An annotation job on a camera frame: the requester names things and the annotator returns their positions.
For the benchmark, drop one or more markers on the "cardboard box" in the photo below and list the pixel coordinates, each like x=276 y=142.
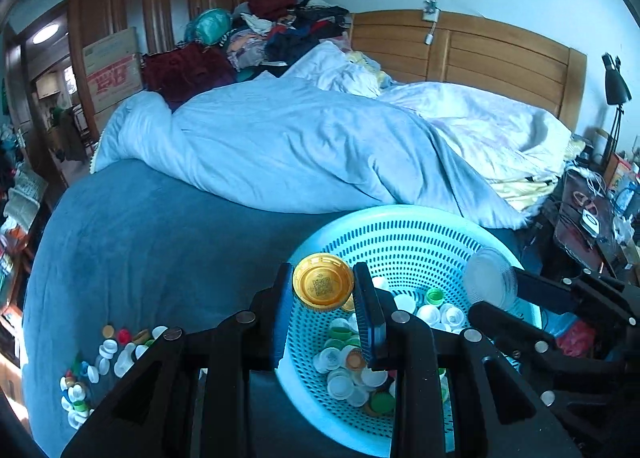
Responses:
x=112 y=73

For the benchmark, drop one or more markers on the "pale yellow sheet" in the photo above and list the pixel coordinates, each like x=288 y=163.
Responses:
x=530 y=188

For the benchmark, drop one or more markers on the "white woven bag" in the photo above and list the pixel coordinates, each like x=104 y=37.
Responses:
x=25 y=198

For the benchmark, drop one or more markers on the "yellow bottle cap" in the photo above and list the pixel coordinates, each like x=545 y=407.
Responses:
x=322 y=283

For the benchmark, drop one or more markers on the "heap of collected bottle caps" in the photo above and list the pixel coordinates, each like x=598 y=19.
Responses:
x=345 y=378

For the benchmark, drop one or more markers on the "white duvet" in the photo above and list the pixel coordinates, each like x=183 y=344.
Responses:
x=300 y=138

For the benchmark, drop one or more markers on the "teal plastic bag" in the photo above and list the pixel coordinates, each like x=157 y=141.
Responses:
x=210 y=27

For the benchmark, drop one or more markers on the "cluttered wooden nightstand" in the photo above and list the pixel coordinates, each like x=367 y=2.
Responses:
x=565 y=233

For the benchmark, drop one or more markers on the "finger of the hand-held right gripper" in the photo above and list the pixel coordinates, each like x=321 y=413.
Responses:
x=575 y=295
x=520 y=333

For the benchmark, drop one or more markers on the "pile of colourful clothes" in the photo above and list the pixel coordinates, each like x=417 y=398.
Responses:
x=295 y=43

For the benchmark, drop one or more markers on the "dark red blanket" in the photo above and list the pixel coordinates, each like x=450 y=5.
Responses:
x=190 y=73

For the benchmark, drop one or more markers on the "translucent white bottle cap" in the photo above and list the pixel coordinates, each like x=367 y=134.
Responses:
x=490 y=280

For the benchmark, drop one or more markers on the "pile of mixed bottle caps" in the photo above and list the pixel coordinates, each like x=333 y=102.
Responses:
x=107 y=353

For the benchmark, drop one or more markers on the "round ceiling lamp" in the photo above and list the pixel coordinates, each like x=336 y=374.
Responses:
x=46 y=33

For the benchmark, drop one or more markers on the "hanging dark jacket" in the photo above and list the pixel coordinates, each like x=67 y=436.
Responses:
x=67 y=133

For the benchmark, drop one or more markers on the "dark red cloth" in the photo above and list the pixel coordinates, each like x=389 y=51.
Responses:
x=272 y=1

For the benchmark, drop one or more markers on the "blue blanket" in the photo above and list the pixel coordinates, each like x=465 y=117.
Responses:
x=150 y=238

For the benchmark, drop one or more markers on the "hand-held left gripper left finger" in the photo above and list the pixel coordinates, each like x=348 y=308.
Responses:
x=282 y=328

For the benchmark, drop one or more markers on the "wooden headboard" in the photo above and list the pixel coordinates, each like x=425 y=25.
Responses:
x=480 y=53

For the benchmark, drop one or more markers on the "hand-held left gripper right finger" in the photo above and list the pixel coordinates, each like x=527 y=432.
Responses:
x=372 y=328

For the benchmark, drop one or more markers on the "turquoise plastic basket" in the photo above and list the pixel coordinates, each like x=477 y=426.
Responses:
x=415 y=243

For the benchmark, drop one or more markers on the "small white device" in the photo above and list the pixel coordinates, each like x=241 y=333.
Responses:
x=591 y=222

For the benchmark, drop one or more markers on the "black desk lamp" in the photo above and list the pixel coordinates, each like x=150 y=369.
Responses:
x=616 y=83

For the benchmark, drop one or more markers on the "red plastic bag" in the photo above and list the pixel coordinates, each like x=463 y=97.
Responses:
x=577 y=338

